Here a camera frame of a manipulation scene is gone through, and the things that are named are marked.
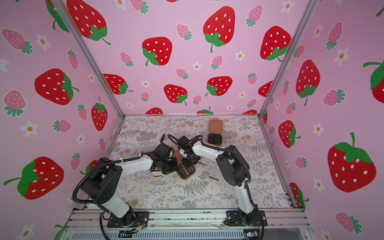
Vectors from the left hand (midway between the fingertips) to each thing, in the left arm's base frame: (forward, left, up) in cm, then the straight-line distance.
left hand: (181, 168), depth 90 cm
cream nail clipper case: (-4, +14, +1) cm, 15 cm away
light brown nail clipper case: (-2, -2, -1) cm, 3 cm away
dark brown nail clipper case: (+31, -23, 0) cm, 39 cm away
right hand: (+1, -3, 0) cm, 3 cm away
